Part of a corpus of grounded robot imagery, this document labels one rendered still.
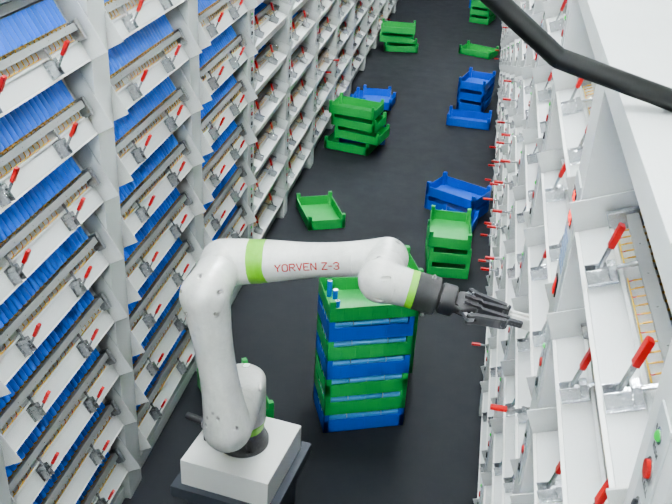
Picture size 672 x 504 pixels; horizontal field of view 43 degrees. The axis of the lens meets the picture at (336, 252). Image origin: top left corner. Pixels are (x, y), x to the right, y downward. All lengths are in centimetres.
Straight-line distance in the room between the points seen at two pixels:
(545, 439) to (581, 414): 27
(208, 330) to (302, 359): 145
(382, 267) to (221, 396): 55
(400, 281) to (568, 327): 65
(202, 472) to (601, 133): 162
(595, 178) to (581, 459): 40
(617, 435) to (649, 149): 30
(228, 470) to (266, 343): 120
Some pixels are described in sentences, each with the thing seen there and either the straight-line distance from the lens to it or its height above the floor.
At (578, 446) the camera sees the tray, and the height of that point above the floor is 130.
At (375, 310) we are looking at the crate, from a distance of 289.
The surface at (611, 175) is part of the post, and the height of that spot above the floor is 159.
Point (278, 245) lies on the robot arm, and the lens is 216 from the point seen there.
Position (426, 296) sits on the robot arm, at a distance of 199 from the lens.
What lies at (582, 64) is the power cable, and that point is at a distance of 105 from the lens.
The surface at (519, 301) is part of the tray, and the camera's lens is 221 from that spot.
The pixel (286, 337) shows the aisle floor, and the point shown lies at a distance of 364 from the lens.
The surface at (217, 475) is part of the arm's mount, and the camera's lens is 250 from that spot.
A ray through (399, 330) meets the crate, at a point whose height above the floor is 43.
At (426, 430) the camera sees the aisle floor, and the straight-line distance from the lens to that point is 322.
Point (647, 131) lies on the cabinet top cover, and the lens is 102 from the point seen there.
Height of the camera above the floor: 207
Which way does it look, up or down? 29 degrees down
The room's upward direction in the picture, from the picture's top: 3 degrees clockwise
